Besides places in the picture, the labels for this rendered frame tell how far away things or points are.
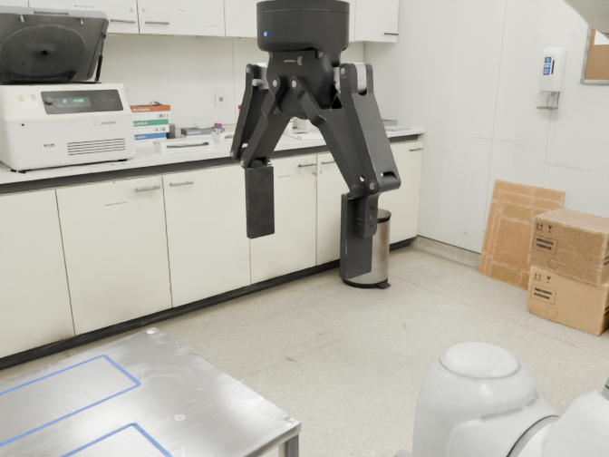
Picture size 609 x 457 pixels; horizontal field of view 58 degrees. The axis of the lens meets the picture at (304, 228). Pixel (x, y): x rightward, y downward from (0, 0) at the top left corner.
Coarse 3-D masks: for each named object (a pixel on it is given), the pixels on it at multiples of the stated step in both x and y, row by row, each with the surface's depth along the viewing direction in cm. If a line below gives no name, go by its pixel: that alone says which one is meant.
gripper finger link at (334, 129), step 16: (304, 80) 43; (304, 96) 43; (336, 96) 44; (320, 112) 42; (336, 112) 43; (320, 128) 43; (336, 128) 42; (336, 144) 42; (352, 144) 42; (336, 160) 42; (352, 160) 42; (352, 176) 41; (352, 192) 40
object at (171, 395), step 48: (144, 336) 111; (0, 384) 94; (48, 384) 94; (96, 384) 94; (144, 384) 94; (192, 384) 94; (240, 384) 94; (0, 432) 82; (48, 432) 82; (96, 432) 82; (144, 432) 82; (192, 432) 82; (240, 432) 82; (288, 432) 83
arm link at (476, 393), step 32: (448, 352) 76; (480, 352) 75; (448, 384) 72; (480, 384) 69; (512, 384) 69; (416, 416) 78; (448, 416) 71; (480, 416) 69; (512, 416) 68; (544, 416) 68; (416, 448) 78; (448, 448) 71; (480, 448) 68; (512, 448) 66
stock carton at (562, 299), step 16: (544, 272) 297; (528, 288) 305; (544, 288) 298; (560, 288) 291; (576, 288) 285; (592, 288) 279; (608, 288) 275; (528, 304) 307; (544, 304) 300; (560, 304) 293; (576, 304) 287; (592, 304) 281; (608, 304) 280; (560, 320) 295; (576, 320) 288; (592, 320) 283; (608, 320) 287
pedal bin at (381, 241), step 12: (384, 216) 332; (384, 228) 333; (372, 240) 332; (384, 240) 336; (372, 252) 334; (384, 252) 339; (372, 264) 336; (384, 264) 341; (360, 276) 339; (372, 276) 339; (384, 276) 344
